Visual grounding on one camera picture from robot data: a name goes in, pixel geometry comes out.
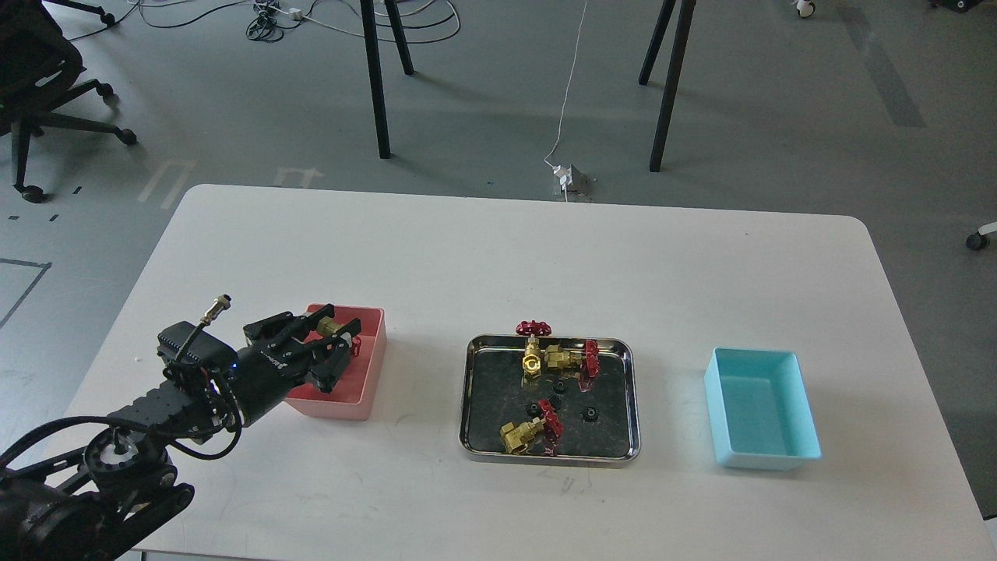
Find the brass valve lying top right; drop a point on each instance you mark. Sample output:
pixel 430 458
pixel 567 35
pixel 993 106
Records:
pixel 585 362

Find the chair caster right edge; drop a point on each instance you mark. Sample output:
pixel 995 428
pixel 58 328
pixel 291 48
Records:
pixel 980 238

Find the black table leg right rear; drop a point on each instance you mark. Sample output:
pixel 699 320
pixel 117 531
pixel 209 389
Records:
pixel 666 10

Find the blue plastic box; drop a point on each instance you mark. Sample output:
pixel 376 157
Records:
pixel 759 410

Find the white plug floor socket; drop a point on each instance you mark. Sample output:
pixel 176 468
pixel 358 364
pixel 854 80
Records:
pixel 570 182

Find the white caster top right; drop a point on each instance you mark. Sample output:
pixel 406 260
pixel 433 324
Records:
pixel 805 8

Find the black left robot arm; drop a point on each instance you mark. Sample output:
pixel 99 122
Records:
pixel 92 487

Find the black table leg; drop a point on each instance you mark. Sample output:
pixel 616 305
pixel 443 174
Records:
pixel 400 39
pixel 666 10
pixel 686 11
pixel 371 40

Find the pink plastic box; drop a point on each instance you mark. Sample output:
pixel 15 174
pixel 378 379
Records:
pixel 353 396

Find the brass valve red handle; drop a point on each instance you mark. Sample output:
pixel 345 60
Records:
pixel 350 332
pixel 531 363

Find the brass valve lying bottom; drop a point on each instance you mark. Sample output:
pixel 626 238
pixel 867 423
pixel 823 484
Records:
pixel 518 438

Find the brass valve lying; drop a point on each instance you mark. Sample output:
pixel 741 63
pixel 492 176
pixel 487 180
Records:
pixel 518 438
pixel 585 362

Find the upright brass valve red handle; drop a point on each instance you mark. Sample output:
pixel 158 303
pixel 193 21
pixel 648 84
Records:
pixel 531 363

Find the black office chair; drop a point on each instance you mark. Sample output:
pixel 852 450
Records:
pixel 40 71

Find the stainless steel tray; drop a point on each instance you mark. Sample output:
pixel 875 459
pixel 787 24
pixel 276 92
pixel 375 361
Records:
pixel 494 395

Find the black table leg left rear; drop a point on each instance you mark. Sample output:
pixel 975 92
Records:
pixel 400 39

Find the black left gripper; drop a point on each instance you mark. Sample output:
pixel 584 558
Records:
pixel 271 367

